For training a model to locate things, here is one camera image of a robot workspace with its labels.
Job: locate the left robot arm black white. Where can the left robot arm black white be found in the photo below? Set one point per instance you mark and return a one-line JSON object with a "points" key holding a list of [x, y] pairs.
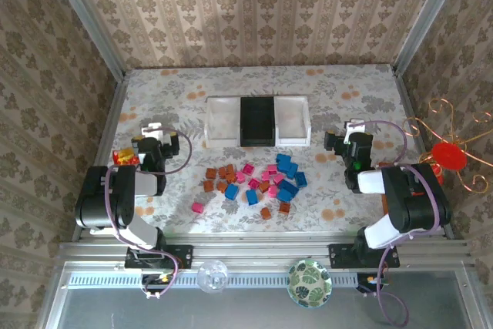
{"points": [[104, 198]]}

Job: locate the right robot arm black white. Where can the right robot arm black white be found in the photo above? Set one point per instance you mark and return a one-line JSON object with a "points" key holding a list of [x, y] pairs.
{"points": [[416, 198]]}

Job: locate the red yellow snack packet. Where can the red yellow snack packet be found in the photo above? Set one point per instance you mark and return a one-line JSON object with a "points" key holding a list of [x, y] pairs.
{"points": [[124, 156]]}

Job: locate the floral tablecloth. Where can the floral tablecloth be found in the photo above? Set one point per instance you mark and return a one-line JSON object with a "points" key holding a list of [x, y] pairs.
{"points": [[173, 86]]}

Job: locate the red vase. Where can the red vase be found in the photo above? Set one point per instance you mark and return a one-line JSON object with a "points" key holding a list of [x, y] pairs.
{"points": [[437, 176]]}

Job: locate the black connector block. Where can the black connector block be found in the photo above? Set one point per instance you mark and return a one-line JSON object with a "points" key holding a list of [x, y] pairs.
{"points": [[154, 282], [369, 282]]}

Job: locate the clear glass bowl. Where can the clear glass bowl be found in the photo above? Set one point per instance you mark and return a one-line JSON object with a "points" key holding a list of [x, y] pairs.
{"points": [[212, 277]]}

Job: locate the green leaf patterned bowl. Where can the green leaf patterned bowl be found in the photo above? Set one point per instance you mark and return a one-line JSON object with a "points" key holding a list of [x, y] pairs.
{"points": [[310, 284]]}

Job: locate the grey metal panel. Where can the grey metal panel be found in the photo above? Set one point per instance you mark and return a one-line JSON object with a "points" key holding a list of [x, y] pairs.
{"points": [[250, 313]]}

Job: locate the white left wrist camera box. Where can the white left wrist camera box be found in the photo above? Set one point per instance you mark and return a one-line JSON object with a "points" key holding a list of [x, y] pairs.
{"points": [[152, 128]]}

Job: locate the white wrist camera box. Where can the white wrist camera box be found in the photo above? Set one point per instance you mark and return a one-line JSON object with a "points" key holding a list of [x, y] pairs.
{"points": [[152, 128], [352, 126]]}

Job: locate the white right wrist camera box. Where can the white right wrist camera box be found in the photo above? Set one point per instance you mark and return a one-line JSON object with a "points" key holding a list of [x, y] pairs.
{"points": [[352, 126]]}

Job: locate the aluminium side rail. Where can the aluminium side rail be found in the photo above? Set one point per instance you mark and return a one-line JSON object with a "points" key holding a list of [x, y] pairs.
{"points": [[408, 105], [101, 152]]}

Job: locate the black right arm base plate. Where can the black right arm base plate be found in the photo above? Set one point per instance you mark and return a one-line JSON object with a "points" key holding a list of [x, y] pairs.
{"points": [[339, 256]]}

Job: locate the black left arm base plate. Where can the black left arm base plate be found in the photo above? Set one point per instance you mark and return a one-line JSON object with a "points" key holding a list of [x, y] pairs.
{"points": [[183, 256]]}

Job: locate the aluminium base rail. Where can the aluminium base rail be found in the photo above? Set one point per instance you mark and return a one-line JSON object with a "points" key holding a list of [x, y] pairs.
{"points": [[262, 248]]}

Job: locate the aluminium corner post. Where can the aluminium corner post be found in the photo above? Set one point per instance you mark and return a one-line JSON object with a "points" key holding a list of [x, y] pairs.
{"points": [[88, 17], [425, 17]]}

